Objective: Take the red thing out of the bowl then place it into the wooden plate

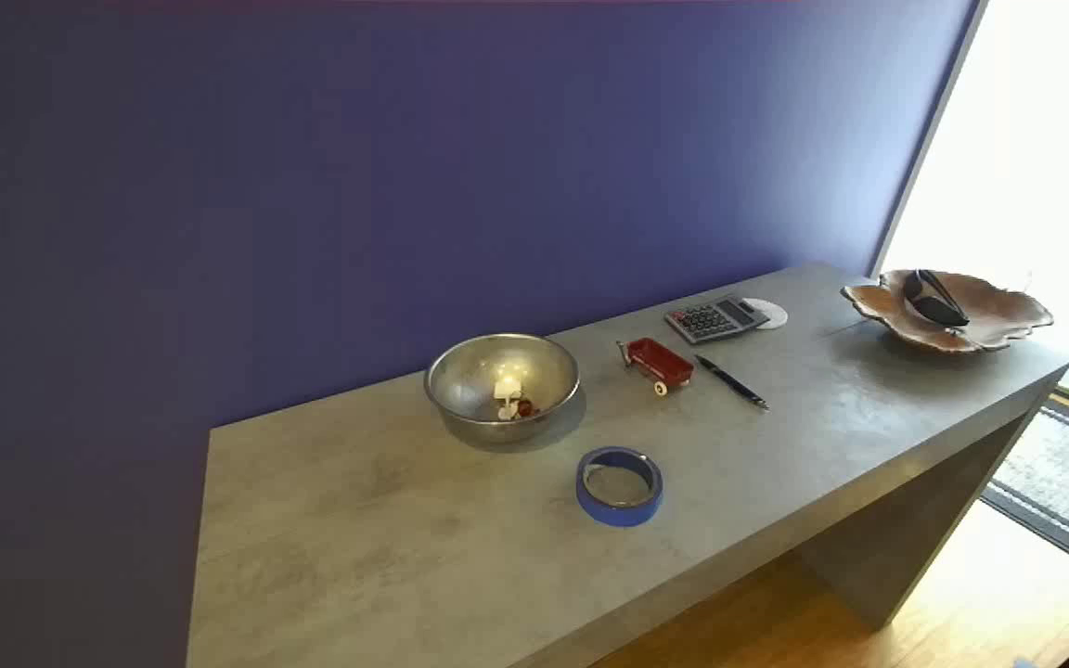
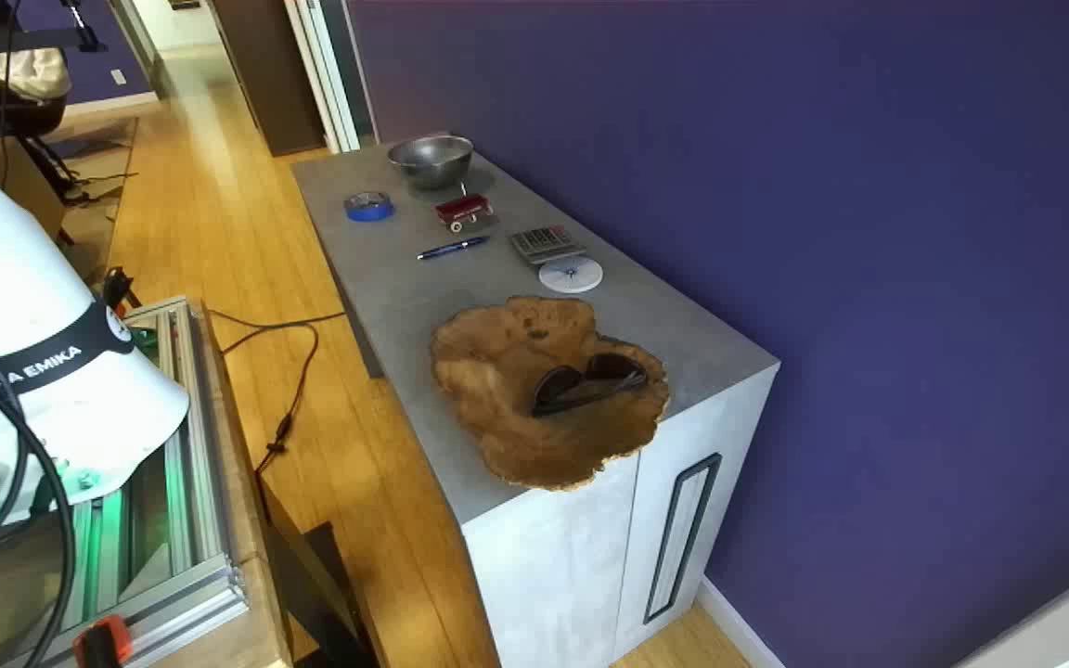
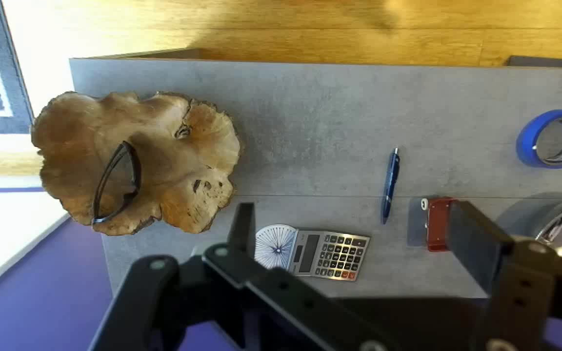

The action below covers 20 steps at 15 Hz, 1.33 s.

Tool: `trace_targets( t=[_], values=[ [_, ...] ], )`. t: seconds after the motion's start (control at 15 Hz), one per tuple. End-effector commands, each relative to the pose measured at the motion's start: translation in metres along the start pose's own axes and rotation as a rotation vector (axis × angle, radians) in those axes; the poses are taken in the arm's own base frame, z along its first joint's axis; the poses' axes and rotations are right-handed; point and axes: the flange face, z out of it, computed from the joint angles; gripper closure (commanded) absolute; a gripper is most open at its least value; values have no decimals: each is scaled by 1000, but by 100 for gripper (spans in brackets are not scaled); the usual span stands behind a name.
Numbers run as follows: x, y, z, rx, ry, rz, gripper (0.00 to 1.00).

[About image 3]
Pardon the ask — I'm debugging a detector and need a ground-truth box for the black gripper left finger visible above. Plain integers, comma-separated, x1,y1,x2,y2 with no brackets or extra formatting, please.
89,201,391,351

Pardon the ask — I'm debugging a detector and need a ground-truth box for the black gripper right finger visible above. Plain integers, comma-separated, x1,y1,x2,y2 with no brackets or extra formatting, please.
454,201,562,351

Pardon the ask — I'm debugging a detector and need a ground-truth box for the metal bowl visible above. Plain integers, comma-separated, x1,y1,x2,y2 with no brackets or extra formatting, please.
496,193,562,265

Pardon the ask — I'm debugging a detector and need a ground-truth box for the white round disc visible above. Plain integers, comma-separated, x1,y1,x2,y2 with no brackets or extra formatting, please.
255,222,301,271

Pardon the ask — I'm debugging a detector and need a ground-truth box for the blue tape roll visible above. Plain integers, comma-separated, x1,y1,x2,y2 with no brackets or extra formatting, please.
516,107,562,169

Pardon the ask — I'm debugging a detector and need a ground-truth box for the blue pen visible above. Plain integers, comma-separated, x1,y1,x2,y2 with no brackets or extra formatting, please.
379,146,403,226

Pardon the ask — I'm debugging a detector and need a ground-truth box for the grey calculator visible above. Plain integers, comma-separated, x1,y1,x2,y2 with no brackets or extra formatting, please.
290,228,374,284

